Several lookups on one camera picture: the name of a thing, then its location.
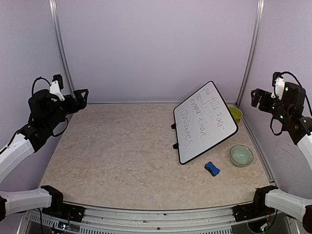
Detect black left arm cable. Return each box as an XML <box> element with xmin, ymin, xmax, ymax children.
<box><xmin>31</xmin><ymin>76</ymin><xmax>53</xmax><ymax>97</ymax></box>

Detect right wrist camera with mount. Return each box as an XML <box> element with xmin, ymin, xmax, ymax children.
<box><xmin>271</xmin><ymin>72</ymin><xmax>285</xmax><ymax>100</ymax></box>

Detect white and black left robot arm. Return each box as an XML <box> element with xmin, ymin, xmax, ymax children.
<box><xmin>0</xmin><ymin>89</ymin><xmax>89</xmax><ymax>219</ymax></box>

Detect white whiteboard with black frame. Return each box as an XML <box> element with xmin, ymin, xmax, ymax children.
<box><xmin>172</xmin><ymin>80</ymin><xmax>238</xmax><ymax>165</ymax></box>

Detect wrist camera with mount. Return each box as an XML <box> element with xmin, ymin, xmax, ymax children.
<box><xmin>49</xmin><ymin>74</ymin><xmax>65</xmax><ymax>101</ymax></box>
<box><xmin>271</xmin><ymin>72</ymin><xmax>285</xmax><ymax>100</ymax></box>

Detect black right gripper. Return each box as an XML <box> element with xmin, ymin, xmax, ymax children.
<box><xmin>252</xmin><ymin>88</ymin><xmax>292</xmax><ymax>124</ymax></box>

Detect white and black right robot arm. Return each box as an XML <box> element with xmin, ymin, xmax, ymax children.
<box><xmin>233</xmin><ymin>82</ymin><xmax>312</xmax><ymax>233</ymax></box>

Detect blue whiteboard eraser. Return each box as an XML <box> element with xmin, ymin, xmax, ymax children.
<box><xmin>204</xmin><ymin>161</ymin><xmax>220</xmax><ymax>176</ymax></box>

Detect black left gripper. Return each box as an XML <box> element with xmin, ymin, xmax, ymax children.
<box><xmin>43</xmin><ymin>88</ymin><xmax>88</xmax><ymax>131</ymax></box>

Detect clear glass bowl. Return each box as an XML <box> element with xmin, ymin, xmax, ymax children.
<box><xmin>230</xmin><ymin>144</ymin><xmax>254</xmax><ymax>167</ymax></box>

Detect front aluminium rail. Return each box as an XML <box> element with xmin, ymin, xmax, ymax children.
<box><xmin>18</xmin><ymin>207</ymin><xmax>299</xmax><ymax>234</ymax></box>

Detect yellow-green plastic bowl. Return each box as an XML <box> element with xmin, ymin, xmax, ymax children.
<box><xmin>229</xmin><ymin>106</ymin><xmax>243</xmax><ymax>124</ymax></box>

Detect aluminium frame post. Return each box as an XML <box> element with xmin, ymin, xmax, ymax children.
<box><xmin>235</xmin><ymin>0</ymin><xmax>265</xmax><ymax>108</ymax></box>
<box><xmin>48</xmin><ymin>0</ymin><xmax>75</xmax><ymax>95</ymax></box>

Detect right aluminium frame post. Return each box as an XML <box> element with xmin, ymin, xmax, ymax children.
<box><xmin>235</xmin><ymin>0</ymin><xmax>265</xmax><ymax>108</ymax></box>

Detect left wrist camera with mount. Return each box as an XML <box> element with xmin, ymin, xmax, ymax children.
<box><xmin>49</xmin><ymin>74</ymin><xmax>65</xmax><ymax>101</ymax></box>

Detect left aluminium frame post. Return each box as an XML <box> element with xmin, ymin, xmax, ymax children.
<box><xmin>48</xmin><ymin>0</ymin><xmax>75</xmax><ymax>95</ymax></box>

